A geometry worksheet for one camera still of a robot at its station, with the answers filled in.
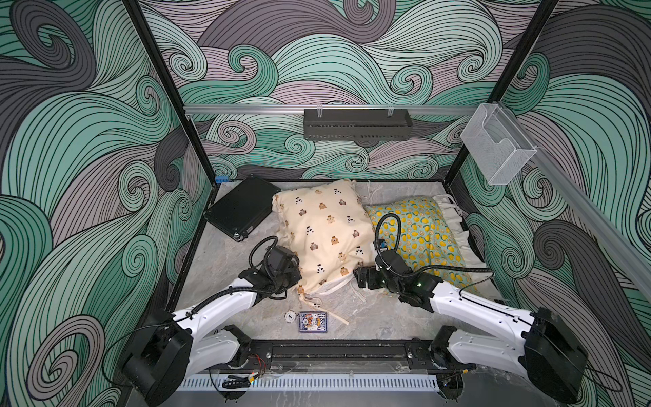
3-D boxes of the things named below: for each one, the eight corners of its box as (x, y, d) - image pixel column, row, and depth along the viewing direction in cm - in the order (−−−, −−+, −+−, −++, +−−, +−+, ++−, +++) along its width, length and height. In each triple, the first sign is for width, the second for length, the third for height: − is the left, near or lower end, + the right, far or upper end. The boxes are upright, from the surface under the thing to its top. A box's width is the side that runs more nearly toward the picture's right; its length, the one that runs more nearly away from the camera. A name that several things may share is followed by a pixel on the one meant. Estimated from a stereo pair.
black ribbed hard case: (207, 220, 108) (202, 212, 103) (253, 182, 123) (251, 173, 119) (241, 243, 100) (237, 236, 96) (285, 199, 116) (284, 191, 111)
